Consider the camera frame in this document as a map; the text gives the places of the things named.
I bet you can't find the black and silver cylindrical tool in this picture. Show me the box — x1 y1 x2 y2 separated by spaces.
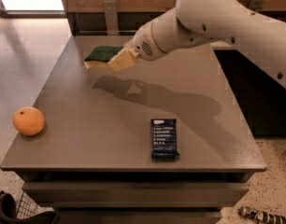
238 206 286 224

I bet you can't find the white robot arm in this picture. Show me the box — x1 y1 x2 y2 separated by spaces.
107 0 286 89

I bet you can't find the metal bracket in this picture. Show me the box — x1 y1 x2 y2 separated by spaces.
248 0 265 12
103 0 119 35

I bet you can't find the left metal bracket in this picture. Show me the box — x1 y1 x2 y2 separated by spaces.
103 0 119 35

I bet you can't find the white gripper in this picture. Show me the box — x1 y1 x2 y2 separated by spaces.
107 18 169 73

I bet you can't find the orange fruit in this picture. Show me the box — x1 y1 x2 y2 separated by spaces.
12 106 45 136

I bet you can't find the dark blue snack bar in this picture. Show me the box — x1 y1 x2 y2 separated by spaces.
150 119 179 160

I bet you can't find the right metal bracket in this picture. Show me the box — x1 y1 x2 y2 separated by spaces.
248 0 265 12

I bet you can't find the black chair with mesh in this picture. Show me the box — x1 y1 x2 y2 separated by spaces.
0 191 60 224

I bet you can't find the green and yellow sponge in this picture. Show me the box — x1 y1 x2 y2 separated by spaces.
84 46 122 69

